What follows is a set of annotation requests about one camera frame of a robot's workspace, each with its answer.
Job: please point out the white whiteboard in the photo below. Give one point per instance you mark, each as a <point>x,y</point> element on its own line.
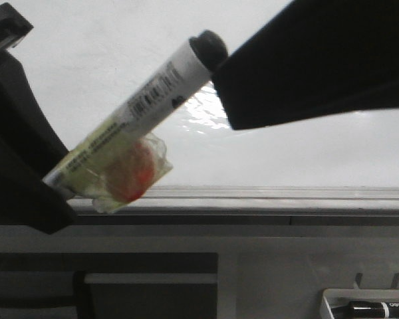
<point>83,58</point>

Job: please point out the aluminium whiteboard frame rail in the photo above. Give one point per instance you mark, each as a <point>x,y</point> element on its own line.
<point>212,205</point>

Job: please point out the white marker tray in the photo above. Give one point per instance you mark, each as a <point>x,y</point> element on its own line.
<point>334,297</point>

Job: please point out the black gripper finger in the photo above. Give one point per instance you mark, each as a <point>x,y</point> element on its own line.
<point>29,147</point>
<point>315,58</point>

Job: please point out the white whiteboard marker with tape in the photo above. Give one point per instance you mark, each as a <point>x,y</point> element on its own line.
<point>121,159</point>

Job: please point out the black marker in tray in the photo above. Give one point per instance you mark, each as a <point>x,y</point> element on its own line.
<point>366,309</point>

